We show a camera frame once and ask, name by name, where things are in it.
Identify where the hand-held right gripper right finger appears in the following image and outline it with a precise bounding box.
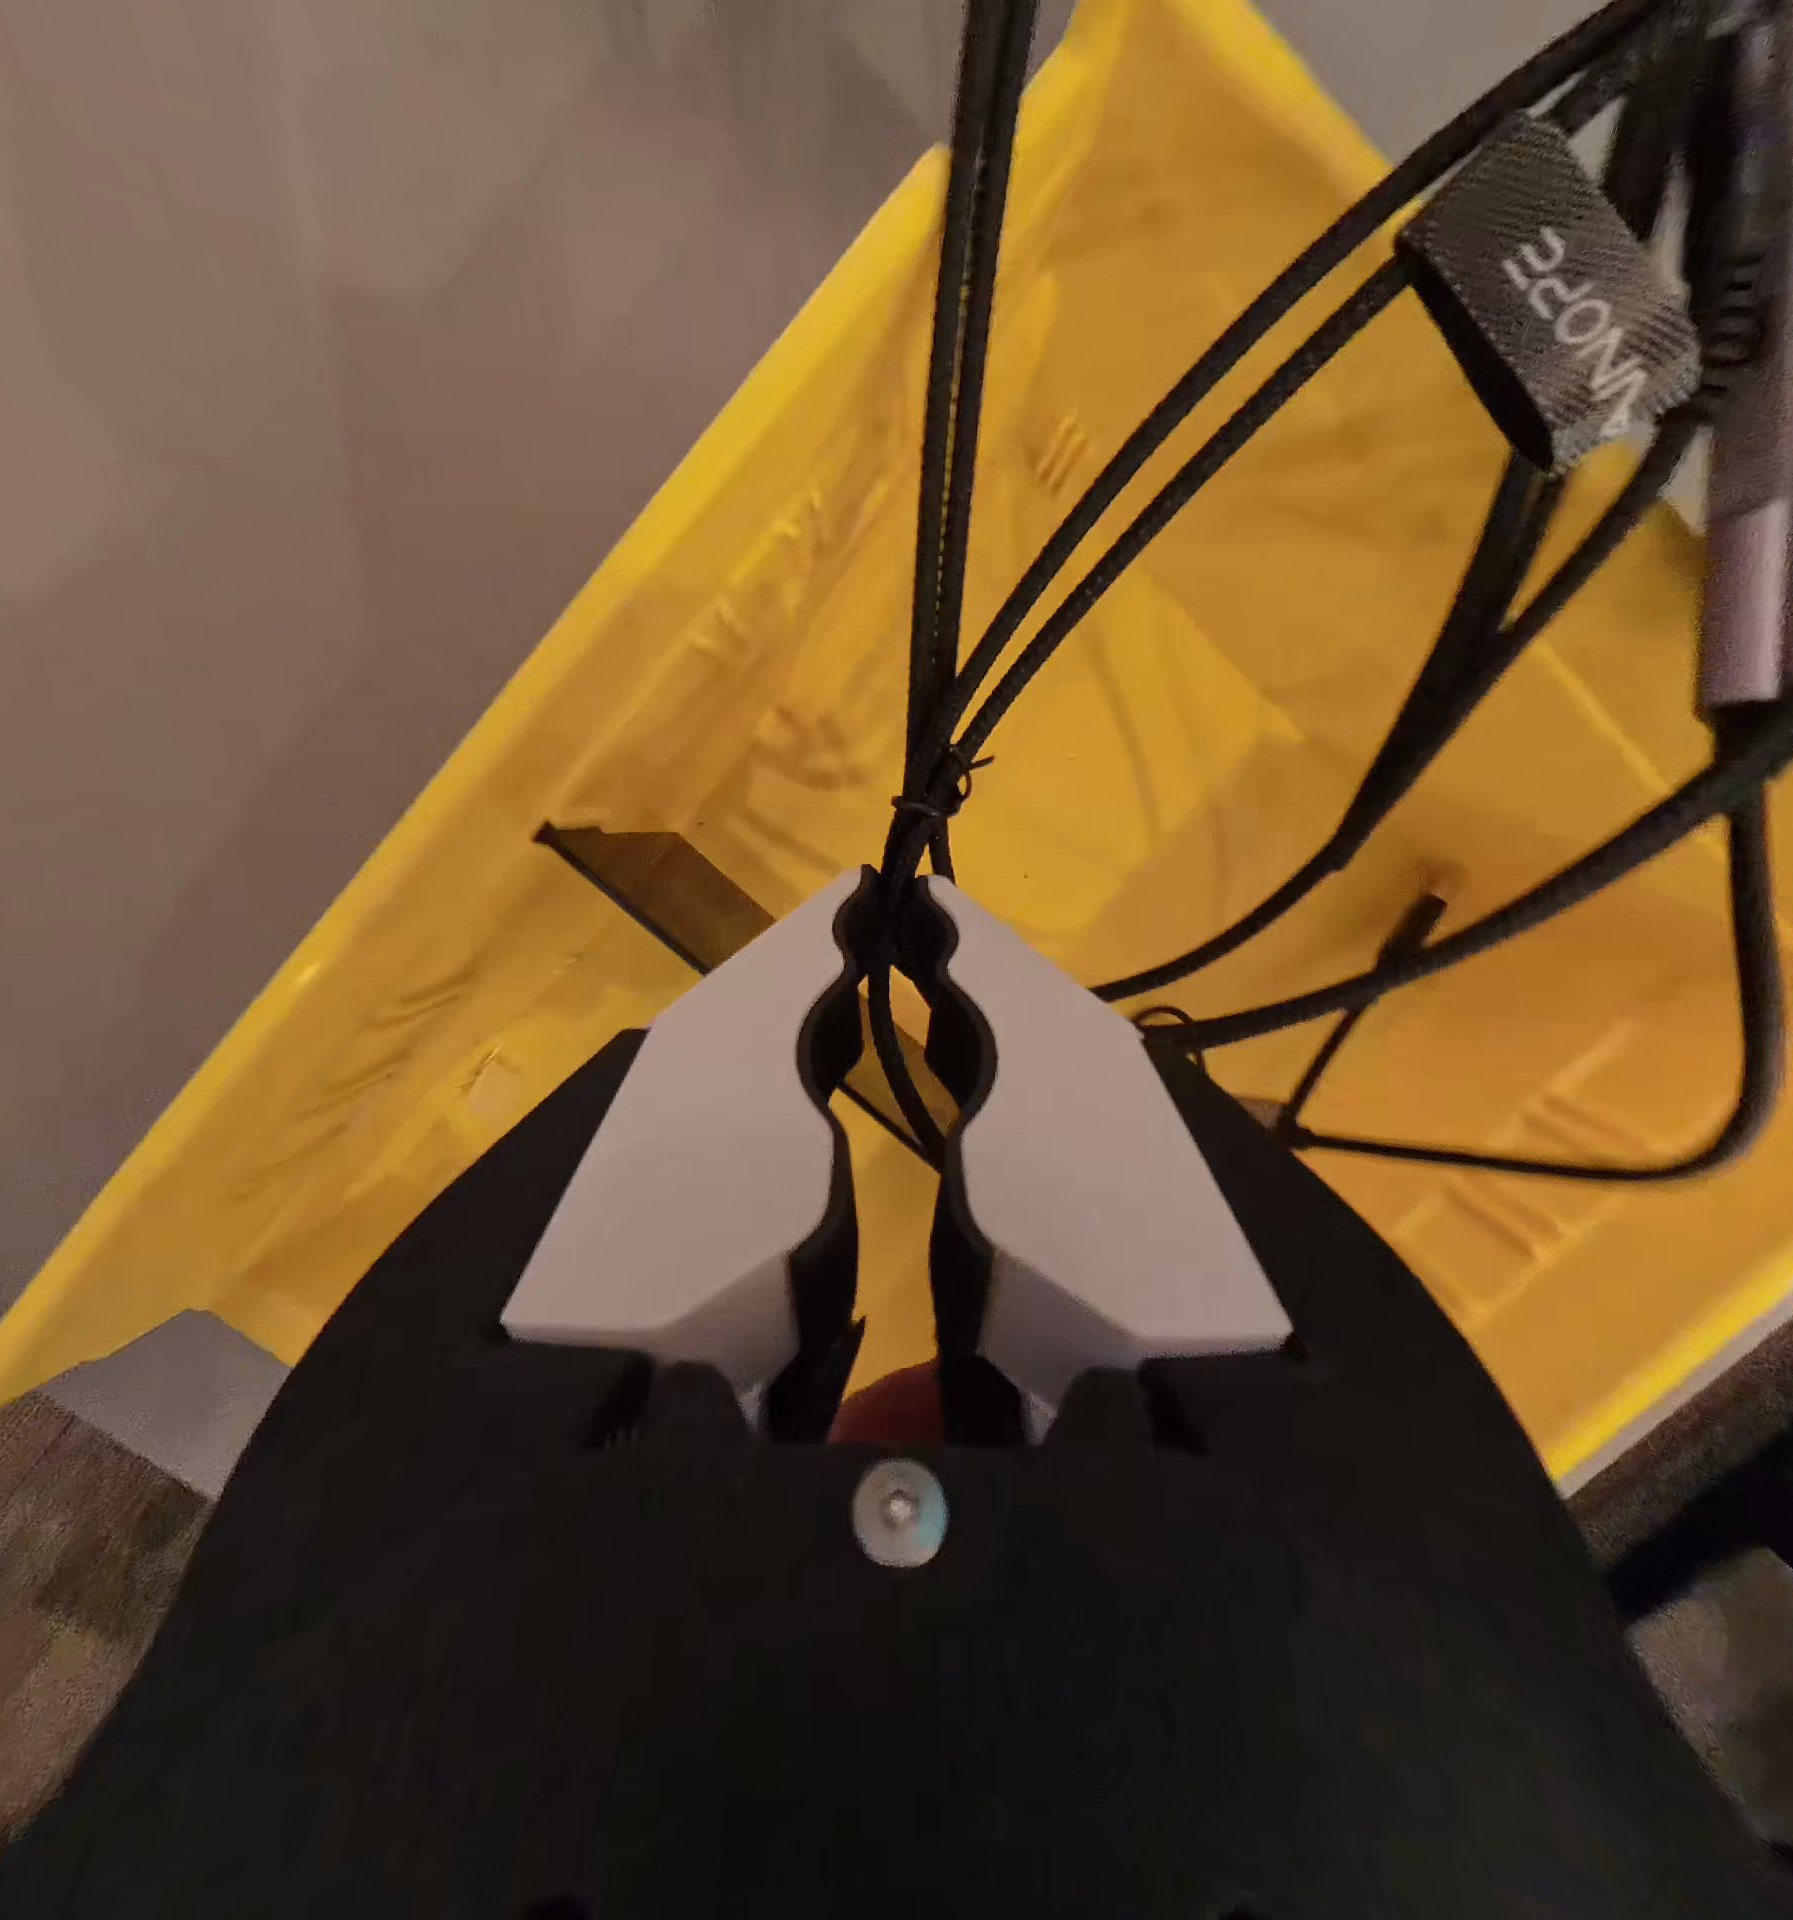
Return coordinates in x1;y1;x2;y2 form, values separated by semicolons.
907;875;1294;1433

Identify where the black braided usb-c cable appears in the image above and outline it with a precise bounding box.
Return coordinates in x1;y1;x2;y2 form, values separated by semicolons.
858;0;1793;1186

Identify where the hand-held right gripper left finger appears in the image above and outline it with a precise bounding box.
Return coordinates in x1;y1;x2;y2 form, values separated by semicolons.
501;871;881;1428

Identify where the yellow plastic bin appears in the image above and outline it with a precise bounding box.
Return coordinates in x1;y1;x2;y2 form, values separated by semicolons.
0;0;1793;1488

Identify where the grey usb hub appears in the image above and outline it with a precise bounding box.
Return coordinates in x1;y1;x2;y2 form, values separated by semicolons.
1690;0;1793;715

